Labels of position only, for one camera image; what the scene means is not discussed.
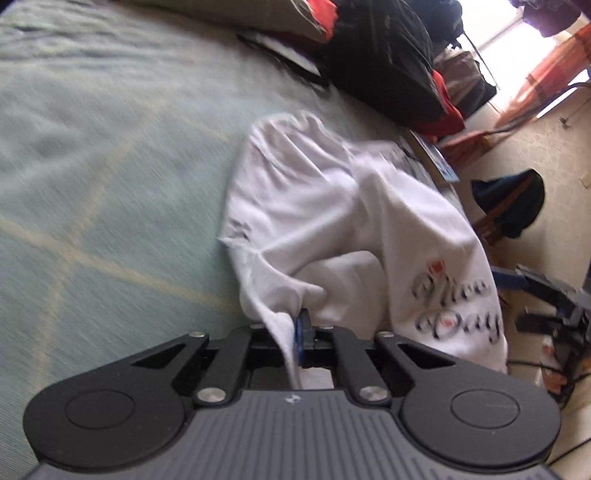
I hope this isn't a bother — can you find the white printed long-sleeve shirt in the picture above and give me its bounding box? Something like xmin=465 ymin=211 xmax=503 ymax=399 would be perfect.
xmin=219 ymin=111 xmax=508 ymax=389

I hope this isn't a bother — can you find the clothes rack with garments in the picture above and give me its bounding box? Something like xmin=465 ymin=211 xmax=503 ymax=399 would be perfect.
xmin=434 ymin=38 xmax=498 ymax=120

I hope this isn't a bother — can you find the wooden chair with dark garment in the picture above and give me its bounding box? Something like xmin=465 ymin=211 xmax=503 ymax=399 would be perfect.
xmin=471 ymin=169 xmax=546 ymax=246

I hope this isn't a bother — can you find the paperback book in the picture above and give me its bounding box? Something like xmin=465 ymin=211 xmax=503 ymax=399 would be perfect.
xmin=403 ymin=129 xmax=460 ymax=185

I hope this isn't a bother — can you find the right orange curtain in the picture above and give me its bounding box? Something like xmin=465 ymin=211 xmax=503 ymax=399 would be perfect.
xmin=495 ymin=24 xmax=591 ymax=128

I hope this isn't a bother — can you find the green plaid bed blanket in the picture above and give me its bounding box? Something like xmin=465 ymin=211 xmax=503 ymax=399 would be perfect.
xmin=1 ymin=1 xmax=402 ymax=479

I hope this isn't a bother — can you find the black backpack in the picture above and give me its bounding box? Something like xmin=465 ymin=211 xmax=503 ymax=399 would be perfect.
xmin=237 ymin=0 xmax=465 ymax=128

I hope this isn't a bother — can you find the grey green pillow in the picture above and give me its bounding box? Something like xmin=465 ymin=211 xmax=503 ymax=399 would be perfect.
xmin=128 ymin=0 xmax=338 ymax=43

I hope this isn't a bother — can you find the red quilt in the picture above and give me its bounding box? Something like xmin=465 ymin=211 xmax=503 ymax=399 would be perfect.
xmin=303 ymin=0 xmax=467 ymax=139

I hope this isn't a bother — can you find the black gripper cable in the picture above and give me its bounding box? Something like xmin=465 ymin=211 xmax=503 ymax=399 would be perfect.
xmin=505 ymin=359 xmax=591 ymax=467

